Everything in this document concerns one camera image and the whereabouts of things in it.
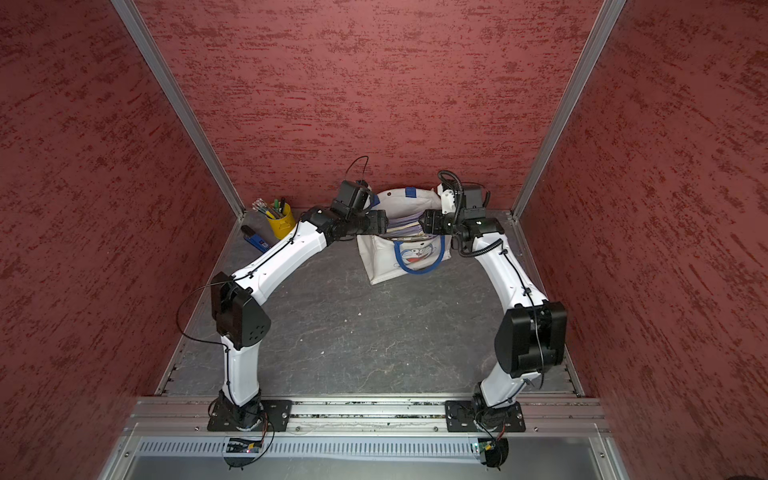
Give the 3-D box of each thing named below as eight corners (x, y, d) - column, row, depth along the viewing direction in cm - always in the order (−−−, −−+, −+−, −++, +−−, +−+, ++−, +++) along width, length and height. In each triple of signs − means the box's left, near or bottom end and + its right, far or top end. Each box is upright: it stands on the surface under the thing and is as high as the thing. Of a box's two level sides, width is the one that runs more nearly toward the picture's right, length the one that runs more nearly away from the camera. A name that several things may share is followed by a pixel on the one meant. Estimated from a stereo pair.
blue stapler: (243, 237, 116) (237, 229, 112) (251, 232, 118) (246, 223, 114) (265, 256, 110) (261, 248, 106) (273, 250, 112) (269, 241, 108)
